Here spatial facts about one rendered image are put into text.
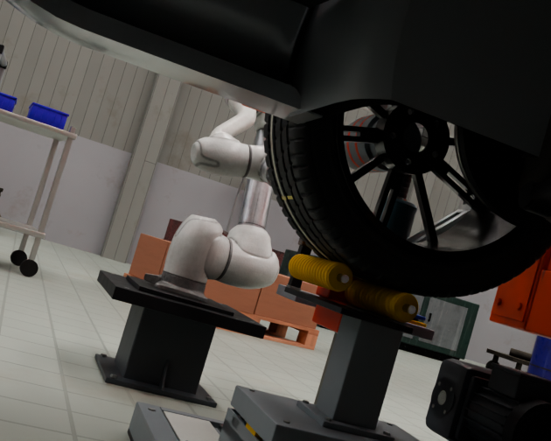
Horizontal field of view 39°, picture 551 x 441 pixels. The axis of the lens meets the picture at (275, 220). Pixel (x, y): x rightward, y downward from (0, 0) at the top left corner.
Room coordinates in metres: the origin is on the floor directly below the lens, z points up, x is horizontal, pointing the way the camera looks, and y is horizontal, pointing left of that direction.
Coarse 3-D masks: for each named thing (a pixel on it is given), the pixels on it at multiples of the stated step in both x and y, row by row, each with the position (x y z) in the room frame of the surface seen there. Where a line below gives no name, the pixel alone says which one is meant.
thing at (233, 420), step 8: (232, 408) 1.72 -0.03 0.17; (232, 416) 1.68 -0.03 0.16; (240, 416) 1.66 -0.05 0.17; (224, 424) 1.71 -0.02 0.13; (232, 424) 1.66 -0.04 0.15; (240, 424) 1.61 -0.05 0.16; (248, 424) 1.56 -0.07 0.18; (224, 432) 1.70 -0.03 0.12; (232, 432) 1.65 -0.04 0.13; (240, 432) 1.60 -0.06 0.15; (248, 432) 1.55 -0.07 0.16; (224, 440) 1.68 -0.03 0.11; (232, 440) 1.63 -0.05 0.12; (240, 440) 1.59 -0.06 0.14; (248, 440) 1.54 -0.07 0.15; (256, 440) 1.50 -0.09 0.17
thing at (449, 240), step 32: (352, 128) 1.64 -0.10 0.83; (384, 128) 1.63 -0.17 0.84; (448, 128) 1.67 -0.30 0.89; (384, 160) 1.66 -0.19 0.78; (416, 160) 1.65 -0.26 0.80; (352, 192) 1.44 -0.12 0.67; (384, 192) 1.67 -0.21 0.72; (416, 192) 1.71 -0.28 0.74; (384, 224) 1.68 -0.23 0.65; (480, 224) 1.68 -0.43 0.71; (512, 224) 1.57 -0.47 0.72; (448, 256) 1.51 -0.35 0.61
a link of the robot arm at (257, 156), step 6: (252, 150) 2.29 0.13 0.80; (258, 150) 2.30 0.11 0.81; (252, 156) 2.29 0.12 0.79; (258, 156) 2.29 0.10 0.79; (264, 156) 2.29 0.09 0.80; (252, 162) 2.29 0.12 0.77; (258, 162) 2.29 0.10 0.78; (252, 168) 2.29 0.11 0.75; (258, 168) 2.29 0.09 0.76; (246, 174) 2.31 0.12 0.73; (252, 174) 2.31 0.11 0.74; (258, 174) 2.30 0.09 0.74; (258, 180) 2.33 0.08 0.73
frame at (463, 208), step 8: (464, 208) 1.83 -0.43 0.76; (448, 216) 1.84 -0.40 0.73; (456, 216) 1.81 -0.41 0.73; (440, 224) 1.83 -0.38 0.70; (448, 224) 1.79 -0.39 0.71; (424, 232) 1.82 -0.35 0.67; (440, 232) 1.79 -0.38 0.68; (408, 240) 1.82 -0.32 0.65; (416, 240) 1.79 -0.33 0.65; (424, 240) 1.78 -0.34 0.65
